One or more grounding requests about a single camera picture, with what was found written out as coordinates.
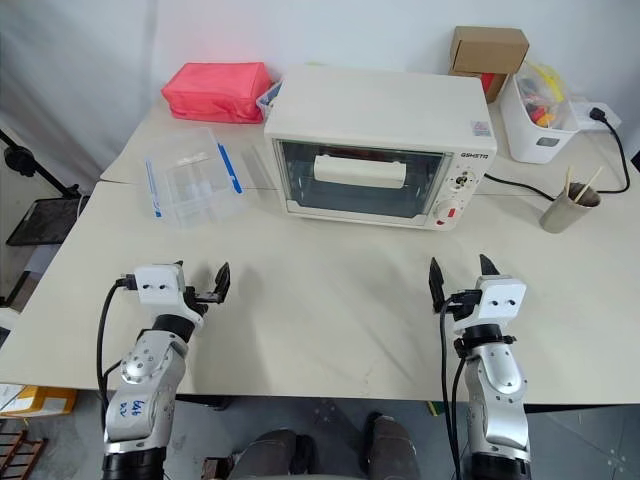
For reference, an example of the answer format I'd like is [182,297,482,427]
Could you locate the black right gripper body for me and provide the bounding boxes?
[440,288,484,324]

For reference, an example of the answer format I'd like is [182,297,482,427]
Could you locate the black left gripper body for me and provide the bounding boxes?
[180,285,224,318]

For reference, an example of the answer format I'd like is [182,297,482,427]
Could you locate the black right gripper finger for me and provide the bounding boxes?
[478,253,508,278]
[428,256,447,314]

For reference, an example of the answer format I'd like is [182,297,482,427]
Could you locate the white knob with red marker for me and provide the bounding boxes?
[433,199,464,224]

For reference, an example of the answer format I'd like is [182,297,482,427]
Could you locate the white toaster oven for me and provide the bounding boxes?
[263,64,499,233]

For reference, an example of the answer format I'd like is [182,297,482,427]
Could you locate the clear plastic box blue latches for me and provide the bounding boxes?
[143,126,247,233]

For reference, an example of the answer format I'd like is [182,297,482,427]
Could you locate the grey cup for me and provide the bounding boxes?
[539,181,603,236]

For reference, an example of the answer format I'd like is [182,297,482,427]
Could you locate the white plastic storage bin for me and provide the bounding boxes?
[499,61,584,165]

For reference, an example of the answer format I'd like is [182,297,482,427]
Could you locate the dark rounded shape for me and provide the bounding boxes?
[233,428,317,480]
[368,411,420,480]

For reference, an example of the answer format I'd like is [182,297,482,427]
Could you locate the black tripod stand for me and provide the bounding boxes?
[0,126,92,202]

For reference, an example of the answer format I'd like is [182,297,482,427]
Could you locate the pink fabric bag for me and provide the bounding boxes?
[160,61,274,125]

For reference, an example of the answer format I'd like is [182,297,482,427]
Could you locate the white power strip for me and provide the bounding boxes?
[568,98,625,133]

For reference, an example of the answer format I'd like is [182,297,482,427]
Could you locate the plastic bag of colourful items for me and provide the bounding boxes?
[514,60,576,132]

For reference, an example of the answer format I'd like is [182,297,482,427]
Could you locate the cardboard box with red item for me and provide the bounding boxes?
[449,68,510,105]

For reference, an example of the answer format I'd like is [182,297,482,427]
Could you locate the yellow package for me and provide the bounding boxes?
[0,383,79,417]

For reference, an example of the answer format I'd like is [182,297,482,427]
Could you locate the brown cardboard box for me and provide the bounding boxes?
[447,25,531,77]

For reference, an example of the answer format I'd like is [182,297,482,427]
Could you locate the red-brown wooden rack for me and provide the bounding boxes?
[0,426,50,480]

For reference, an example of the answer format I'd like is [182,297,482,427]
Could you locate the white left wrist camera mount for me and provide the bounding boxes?
[132,263,204,331]

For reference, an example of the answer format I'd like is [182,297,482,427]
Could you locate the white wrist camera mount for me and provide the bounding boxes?
[452,276,528,336]
[132,263,204,331]

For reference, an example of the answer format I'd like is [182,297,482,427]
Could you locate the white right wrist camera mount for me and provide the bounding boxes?
[452,276,528,336]

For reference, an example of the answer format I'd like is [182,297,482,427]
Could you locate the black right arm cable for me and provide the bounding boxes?
[438,294,467,480]

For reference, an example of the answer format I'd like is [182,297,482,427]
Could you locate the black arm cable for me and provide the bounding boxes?
[96,273,138,412]
[438,294,467,480]

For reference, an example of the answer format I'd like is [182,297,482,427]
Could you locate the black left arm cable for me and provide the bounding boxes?
[96,273,138,412]

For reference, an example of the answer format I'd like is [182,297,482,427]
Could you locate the glass oven door white handle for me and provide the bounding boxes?
[272,138,455,221]

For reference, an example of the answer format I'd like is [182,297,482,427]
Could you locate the black power cable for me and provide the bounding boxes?
[483,106,631,202]

